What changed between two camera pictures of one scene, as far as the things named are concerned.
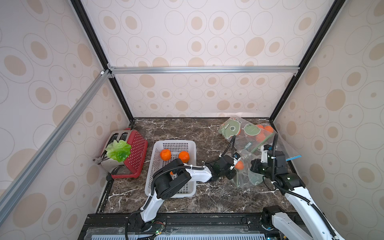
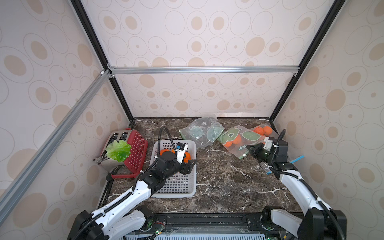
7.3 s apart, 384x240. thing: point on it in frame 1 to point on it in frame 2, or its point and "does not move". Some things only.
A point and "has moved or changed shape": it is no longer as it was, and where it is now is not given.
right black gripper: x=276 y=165 to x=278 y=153
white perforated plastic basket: x=156 y=163 does not move
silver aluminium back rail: x=126 y=70 does not move
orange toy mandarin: x=184 y=156 does not move
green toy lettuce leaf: x=118 y=151 does not move
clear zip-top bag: x=244 y=177 to x=204 y=131
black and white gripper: x=236 y=157 to x=181 y=149
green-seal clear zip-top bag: x=249 y=137 has moved or changed shape
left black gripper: x=232 y=174 to x=185 y=169
